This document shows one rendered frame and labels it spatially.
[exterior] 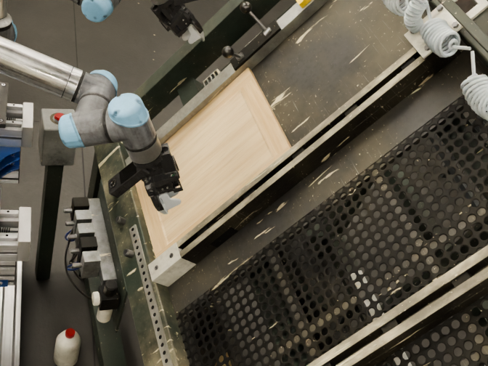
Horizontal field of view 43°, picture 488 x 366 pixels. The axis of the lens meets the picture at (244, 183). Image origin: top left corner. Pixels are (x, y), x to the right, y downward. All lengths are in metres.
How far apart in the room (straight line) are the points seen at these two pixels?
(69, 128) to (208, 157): 0.74
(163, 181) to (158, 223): 0.63
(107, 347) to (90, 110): 1.44
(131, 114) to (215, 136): 0.77
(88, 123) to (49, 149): 1.04
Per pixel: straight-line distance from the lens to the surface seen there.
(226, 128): 2.02
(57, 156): 2.42
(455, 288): 1.39
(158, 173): 1.46
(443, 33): 1.48
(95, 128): 1.35
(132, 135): 1.34
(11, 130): 2.24
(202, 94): 2.14
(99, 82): 1.47
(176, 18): 1.97
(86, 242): 2.19
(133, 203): 2.15
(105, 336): 2.68
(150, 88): 2.35
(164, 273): 1.91
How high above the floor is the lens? 2.44
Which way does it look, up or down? 41 degrees down
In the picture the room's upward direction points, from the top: 22 degrees clockwise
